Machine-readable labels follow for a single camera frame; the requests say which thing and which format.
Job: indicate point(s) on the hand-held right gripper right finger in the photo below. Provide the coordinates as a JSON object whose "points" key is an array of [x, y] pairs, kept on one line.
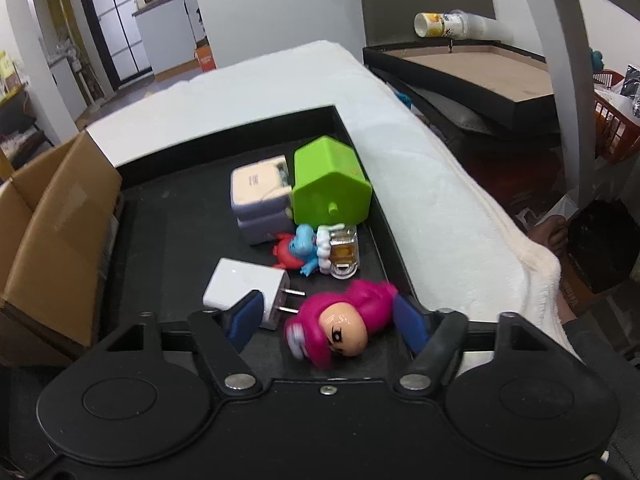
{"points": [[409, 321]]}

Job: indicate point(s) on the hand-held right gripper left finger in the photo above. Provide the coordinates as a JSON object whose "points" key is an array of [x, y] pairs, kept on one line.
{"points": [[245, 319]]}

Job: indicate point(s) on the white charger plug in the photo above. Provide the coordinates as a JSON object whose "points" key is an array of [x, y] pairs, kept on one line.
{"points": [[240, 280]]}

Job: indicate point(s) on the pink hooded doll figure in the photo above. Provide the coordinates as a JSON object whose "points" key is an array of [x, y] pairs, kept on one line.
{"points": [[350, 320]]}

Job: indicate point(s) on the red blue toy figure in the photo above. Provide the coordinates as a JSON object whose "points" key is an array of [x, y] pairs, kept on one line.
{"points": [[299, 246]]}

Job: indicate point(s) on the black rectangular tray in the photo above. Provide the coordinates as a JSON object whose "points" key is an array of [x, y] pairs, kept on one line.
{"points": [[175, 240]]}

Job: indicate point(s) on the beige grey toy box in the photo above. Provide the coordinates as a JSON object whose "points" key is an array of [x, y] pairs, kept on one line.
{"points": [[257, 195]]}

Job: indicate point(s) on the green toy house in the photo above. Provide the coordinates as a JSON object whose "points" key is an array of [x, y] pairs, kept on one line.
{"points": [[325, 180]]}

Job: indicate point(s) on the brown cardboard box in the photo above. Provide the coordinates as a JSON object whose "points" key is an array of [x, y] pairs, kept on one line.
{"points": [[60, 240]]}

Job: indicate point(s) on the person's foot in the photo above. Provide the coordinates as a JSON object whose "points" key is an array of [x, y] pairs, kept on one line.
{"points": [[550, 234]]}

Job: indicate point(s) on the white blanket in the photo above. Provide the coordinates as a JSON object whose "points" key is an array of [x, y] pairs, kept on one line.
{"points": [[400, 135]]}

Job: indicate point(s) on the black plastic bag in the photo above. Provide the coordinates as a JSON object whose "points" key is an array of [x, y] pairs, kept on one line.
{"points": [[605, 245]]}

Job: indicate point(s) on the blue plastic bag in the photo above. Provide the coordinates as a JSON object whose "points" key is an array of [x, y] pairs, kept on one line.
{"points": [[404, 100]]}

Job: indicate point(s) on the black framed brown board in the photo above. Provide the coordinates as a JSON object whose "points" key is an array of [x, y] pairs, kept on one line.
{"points": [[480, 72]]}

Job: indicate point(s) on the orange carton box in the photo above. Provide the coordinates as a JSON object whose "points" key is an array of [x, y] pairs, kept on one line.
{"points": [[205, 59]]}

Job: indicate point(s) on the orange plastic basket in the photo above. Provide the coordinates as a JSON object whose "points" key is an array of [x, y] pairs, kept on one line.
{"points": [[615, 132]]}

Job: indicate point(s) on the white cabinet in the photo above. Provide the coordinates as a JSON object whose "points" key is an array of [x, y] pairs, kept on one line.
{"points": [[170, 35]]}

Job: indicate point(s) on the stack of paper cups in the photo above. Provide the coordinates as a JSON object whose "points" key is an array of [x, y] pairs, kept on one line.
{"points": [[440, 25]]}

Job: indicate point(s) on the grey frame post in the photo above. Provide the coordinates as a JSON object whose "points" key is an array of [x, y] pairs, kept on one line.
{"points": [[565, 85]]}

